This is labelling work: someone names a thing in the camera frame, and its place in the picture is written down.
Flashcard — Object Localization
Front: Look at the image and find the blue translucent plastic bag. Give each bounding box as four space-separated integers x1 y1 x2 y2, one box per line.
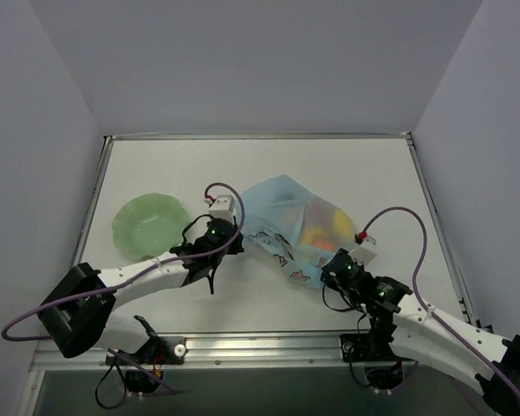
242 175 357 290

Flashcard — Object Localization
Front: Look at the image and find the orange fake peach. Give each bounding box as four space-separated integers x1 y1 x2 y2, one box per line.
308 237 335 252

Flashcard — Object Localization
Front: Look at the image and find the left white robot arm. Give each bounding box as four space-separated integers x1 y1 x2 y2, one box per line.
37 218 244 363

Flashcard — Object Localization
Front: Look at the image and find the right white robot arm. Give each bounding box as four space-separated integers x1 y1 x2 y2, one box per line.
321 249 520 415

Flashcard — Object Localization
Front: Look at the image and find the yellow fake fruit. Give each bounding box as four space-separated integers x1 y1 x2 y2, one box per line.
329 208 356 240

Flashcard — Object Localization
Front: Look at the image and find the green glass bowl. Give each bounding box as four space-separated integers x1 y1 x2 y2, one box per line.
111 193 191 261

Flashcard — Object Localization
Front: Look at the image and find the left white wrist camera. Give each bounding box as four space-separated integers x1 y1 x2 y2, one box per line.
208 195 235 223

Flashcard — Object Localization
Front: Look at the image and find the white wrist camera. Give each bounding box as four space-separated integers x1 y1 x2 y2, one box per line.
208 195 235 223
349 236 379 266

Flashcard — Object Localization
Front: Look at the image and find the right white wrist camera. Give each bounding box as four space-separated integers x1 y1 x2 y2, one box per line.
349 236 379 266

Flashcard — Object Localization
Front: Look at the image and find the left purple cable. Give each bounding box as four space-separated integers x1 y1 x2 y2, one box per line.
2 181 245 343

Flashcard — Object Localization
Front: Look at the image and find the purple cable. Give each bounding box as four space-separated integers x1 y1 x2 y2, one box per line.
2 181 245 343
359 206 520 416

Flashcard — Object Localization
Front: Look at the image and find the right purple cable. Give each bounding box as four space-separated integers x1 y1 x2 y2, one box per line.
359 206 520 416

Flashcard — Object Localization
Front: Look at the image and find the aluminium front rail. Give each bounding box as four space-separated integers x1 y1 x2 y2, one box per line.
31 325 368 371

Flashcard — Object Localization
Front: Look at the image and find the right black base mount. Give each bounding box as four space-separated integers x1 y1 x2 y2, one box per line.
340 332 406 395

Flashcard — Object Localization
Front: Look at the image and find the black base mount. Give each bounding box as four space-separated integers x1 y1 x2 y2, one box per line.
105 335 187 396
340 332 406 395

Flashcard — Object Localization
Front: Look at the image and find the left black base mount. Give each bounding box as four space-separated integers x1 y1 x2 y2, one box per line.
105 335 187 396

